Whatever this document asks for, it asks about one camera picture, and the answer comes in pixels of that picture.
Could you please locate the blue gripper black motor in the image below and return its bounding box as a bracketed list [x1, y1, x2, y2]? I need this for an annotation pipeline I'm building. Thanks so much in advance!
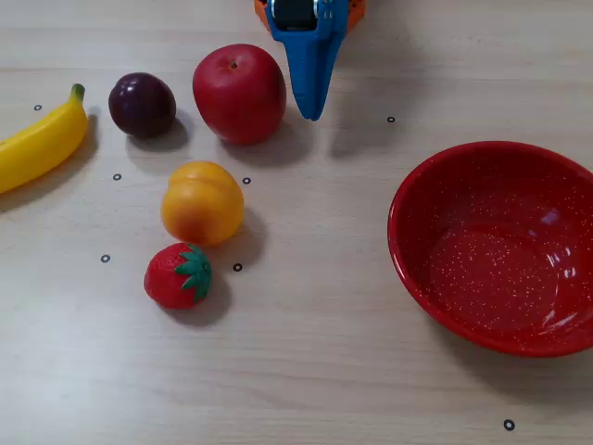
[268, 0, 350, 121]

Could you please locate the yellow toy banana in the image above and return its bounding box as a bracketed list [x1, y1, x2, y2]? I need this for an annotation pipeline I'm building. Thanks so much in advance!
[0, 83, 89, 195]

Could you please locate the red speckled enamel bowl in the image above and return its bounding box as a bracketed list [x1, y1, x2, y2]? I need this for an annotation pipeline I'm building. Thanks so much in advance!
[387, 141, 593, 359]

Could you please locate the red toy apple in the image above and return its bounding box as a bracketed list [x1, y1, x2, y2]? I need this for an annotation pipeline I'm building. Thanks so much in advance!
[192, 43, 288, 146]

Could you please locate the dark purple toy plum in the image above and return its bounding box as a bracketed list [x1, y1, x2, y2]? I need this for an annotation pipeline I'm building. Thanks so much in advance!
[107, 71, 178, 139]

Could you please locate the orange yellow toy peach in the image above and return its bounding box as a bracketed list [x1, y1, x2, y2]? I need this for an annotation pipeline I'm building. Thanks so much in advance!
[159, 159, 246, 248]

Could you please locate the red toy strawberry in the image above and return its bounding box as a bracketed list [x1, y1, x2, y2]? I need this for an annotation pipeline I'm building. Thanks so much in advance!
[143, 242, 214, 311]

